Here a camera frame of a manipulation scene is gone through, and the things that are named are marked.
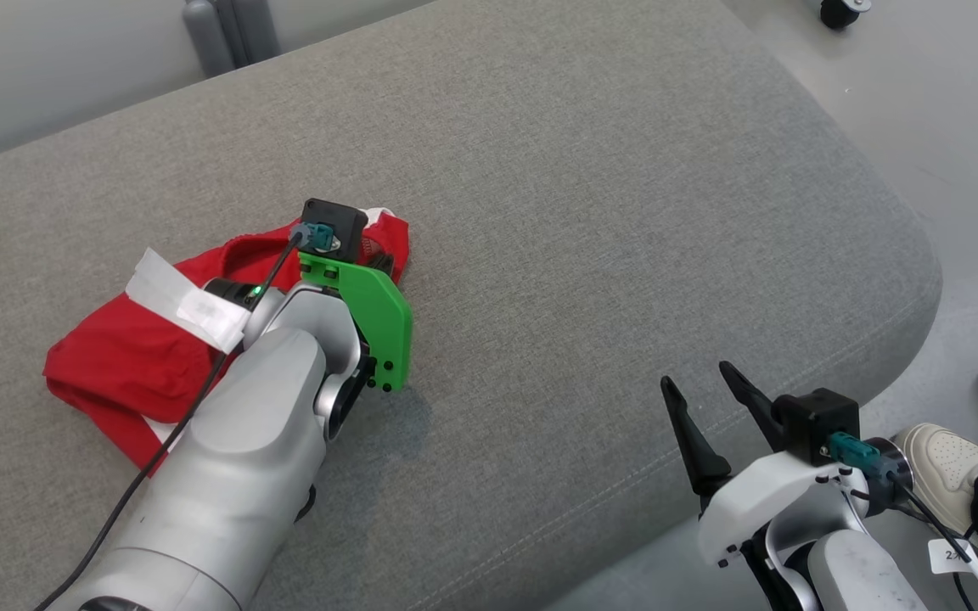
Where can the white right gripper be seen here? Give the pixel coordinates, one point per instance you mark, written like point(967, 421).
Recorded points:
point(769, 501)

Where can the white tape label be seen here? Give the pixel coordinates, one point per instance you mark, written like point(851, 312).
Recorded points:
point(183, 301)

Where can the red shorts with white stripe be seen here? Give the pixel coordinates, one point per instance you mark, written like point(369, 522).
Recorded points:
point(115, 356)

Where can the white sneaker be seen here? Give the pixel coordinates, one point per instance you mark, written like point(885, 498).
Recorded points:
point(939, 467)

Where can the grey tube bundle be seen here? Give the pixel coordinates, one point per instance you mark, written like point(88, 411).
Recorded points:
point(230, 34)

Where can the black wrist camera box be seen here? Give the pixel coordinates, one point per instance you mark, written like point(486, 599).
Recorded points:
point(338, 215)
point(820, 420)

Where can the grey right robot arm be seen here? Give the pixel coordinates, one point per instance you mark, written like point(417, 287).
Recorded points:
point(854, 577)

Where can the black caster wheel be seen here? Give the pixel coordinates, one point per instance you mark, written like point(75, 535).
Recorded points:
point(839, 12)

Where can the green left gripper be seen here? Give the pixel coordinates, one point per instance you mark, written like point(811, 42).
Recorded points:
point(379, 322)

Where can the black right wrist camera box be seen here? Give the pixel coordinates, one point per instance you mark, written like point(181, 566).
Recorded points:
point(820, 420)

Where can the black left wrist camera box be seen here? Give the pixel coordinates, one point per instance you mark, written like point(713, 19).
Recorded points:
point(338, 215)

